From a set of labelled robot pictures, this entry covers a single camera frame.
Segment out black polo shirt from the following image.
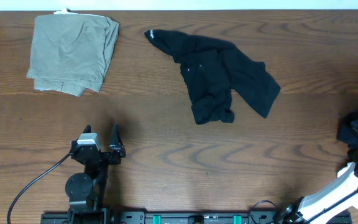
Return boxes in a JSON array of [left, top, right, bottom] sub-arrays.
[[145, 30, 281, 124]]

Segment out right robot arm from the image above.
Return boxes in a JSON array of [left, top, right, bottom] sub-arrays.
[[273, 149, 358, 223]]

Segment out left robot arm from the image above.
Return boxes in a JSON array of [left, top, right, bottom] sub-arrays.
[[65, 124, 126, 224]]

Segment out folded khaki trousers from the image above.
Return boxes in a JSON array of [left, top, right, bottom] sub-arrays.
[[27, 9, 119, 96]]

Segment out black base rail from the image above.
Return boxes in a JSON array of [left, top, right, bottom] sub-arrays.
[[40, 210, 353, 224]]

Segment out left black cable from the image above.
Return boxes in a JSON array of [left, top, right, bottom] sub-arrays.
[[6, 152, 73, 224]]

